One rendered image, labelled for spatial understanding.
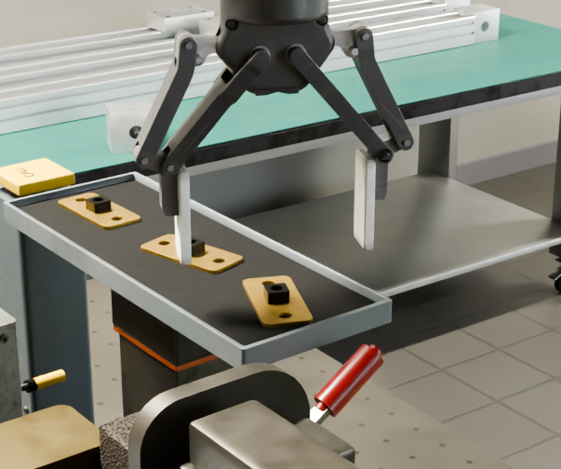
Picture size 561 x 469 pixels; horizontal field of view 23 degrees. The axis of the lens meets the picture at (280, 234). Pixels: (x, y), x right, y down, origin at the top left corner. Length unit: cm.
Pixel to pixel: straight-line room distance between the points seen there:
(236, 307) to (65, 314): 37
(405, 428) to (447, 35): 200
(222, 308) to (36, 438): 17
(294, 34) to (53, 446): 34
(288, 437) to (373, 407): 105
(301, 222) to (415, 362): 59
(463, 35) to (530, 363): 89
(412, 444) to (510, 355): 183
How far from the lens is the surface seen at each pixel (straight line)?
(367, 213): 99
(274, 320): 98
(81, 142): 289
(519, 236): 379
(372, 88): 97
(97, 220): 118
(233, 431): 79
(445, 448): 175
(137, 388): 116
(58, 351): 136
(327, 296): 103
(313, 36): 95
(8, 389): 115
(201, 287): 105
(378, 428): 178
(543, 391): 340
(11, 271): 133
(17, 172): 132
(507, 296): 390
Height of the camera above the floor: 158
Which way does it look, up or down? 22 degrees down
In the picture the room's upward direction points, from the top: straight up
